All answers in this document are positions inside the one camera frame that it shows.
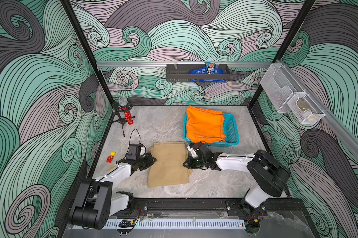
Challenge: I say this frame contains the aluminium rail wall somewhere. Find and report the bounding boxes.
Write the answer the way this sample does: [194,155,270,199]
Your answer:
[276,59,358,160]
[96,60,271,68]

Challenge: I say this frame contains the teal plastic basket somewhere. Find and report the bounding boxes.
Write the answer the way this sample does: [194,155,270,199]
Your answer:
[182,111,240,148]

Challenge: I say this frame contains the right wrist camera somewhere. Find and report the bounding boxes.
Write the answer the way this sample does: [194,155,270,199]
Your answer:
[187,142,209,158]

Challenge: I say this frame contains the orange pants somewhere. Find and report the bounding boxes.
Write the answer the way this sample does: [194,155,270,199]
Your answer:
[185,106,226,143]

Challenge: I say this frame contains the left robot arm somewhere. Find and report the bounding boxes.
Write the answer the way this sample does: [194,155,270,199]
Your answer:
[68,153,157,230]

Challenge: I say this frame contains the blue snack package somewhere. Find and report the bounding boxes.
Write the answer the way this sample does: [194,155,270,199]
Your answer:
[189,62,226,82]

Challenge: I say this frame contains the aluminium rail right wall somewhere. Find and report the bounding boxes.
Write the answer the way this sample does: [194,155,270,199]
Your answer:
[276,59,358,160]

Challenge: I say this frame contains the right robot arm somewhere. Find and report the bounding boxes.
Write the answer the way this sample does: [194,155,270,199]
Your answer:
[183,149,291,218]

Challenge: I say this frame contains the black frame post left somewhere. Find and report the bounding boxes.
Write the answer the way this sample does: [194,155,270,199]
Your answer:
[60,0,114,106]

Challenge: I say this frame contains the black frame post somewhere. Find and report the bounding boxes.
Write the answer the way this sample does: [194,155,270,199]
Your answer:
[60,0,114,106]
[248,0,317,107]

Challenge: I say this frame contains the small clear plastic bin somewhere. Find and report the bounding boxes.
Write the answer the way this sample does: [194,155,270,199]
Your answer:
[287,93,325,126]

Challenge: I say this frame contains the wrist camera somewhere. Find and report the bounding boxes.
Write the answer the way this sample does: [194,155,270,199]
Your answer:
[187,142,209,158]
[126,143,147,160]

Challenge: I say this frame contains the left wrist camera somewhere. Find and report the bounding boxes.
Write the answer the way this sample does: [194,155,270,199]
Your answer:
[126,143,147,160]

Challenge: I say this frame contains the tan pants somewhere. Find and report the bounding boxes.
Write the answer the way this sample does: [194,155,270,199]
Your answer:
[148,142,192,188]

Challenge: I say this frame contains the clear plastic wall bin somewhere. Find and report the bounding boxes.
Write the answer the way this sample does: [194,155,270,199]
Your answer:
[260,63,301,113]

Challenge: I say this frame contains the aluminium rail back wall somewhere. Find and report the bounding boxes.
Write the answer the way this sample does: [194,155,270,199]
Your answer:
[96,60,271,68]

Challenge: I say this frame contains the black microphone tripod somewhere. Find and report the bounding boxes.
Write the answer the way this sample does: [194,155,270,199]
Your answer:
[112,100,135,137]

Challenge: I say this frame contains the black frame post right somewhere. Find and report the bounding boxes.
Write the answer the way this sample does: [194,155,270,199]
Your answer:
[248,0,317,107]

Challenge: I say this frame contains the black wall shelf basket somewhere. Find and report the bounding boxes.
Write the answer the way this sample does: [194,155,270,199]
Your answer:
[166,63,231,83]

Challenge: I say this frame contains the white slotted cable duct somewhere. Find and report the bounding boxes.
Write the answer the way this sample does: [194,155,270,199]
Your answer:
[71,219,246,230]

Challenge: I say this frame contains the small red yellow toy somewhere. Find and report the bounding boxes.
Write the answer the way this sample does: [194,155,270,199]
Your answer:
[107,152,115,163]

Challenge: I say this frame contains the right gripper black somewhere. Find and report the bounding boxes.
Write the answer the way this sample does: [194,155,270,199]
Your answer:
[184,154,207,168]

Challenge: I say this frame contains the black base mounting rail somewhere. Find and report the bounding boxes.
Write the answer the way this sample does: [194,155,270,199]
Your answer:
[115,198,306,218]

